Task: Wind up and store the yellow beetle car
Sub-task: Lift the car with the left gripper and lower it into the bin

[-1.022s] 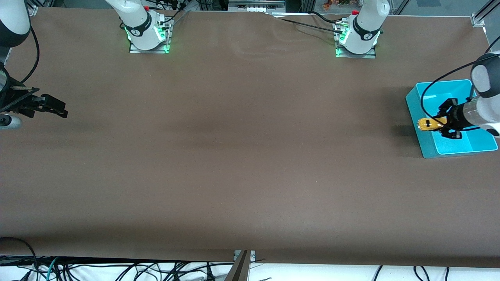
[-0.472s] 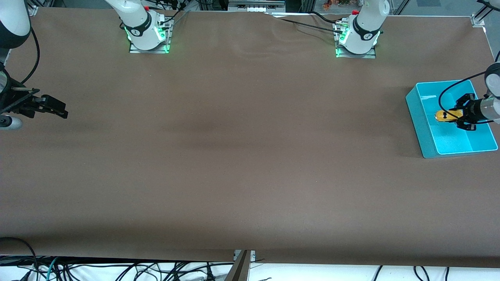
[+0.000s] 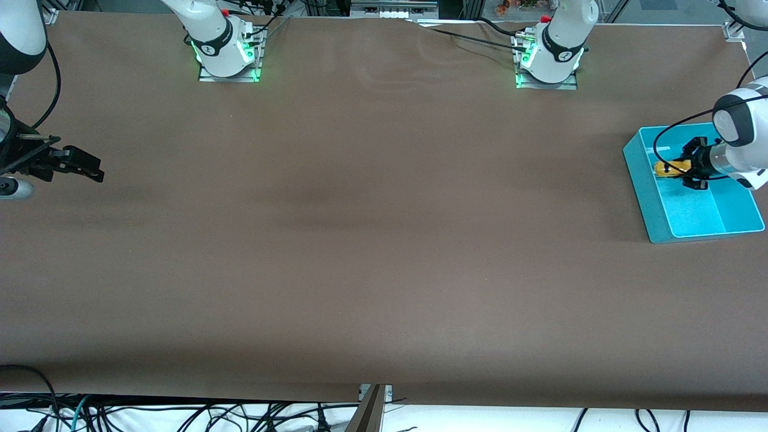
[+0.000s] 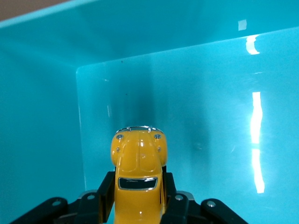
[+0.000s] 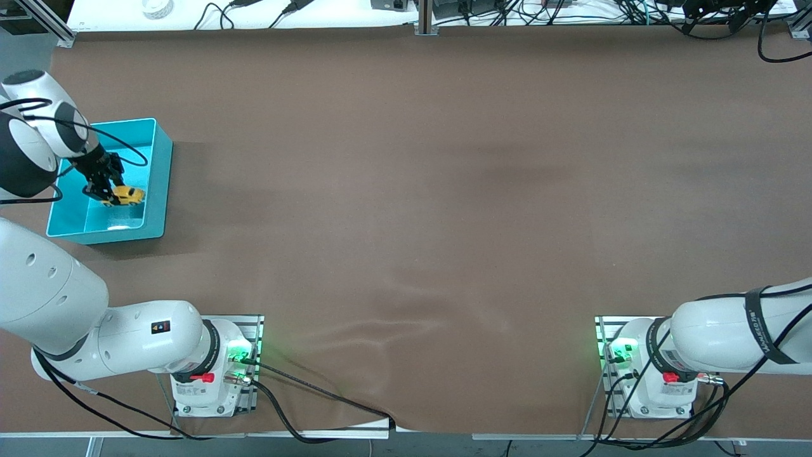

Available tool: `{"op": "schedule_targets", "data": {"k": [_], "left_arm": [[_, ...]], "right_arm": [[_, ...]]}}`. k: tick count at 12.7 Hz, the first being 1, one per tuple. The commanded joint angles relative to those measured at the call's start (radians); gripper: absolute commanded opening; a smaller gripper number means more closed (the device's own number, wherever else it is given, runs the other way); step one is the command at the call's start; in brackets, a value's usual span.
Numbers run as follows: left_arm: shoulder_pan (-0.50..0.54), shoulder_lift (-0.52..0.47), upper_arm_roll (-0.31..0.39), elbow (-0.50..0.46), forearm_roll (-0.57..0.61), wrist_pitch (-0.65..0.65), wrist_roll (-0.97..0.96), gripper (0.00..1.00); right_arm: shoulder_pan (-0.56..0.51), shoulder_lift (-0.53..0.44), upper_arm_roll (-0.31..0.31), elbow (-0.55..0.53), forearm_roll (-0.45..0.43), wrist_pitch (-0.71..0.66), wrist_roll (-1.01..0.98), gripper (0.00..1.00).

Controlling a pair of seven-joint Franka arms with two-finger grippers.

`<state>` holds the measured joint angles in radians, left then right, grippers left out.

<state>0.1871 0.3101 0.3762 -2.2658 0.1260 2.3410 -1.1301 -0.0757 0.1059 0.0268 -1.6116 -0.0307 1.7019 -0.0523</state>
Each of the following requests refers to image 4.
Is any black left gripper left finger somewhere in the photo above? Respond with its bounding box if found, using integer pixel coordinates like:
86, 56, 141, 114
9, 171, 116, 224

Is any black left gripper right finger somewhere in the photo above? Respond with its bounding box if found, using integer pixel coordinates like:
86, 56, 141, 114
161, 165, 249, 224

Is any yellow beetle toy car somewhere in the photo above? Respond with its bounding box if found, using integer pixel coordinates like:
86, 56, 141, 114
110, 125, 169, 224

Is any teal plastic storage bin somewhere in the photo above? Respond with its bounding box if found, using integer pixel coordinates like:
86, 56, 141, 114
0, 0, 299, 224

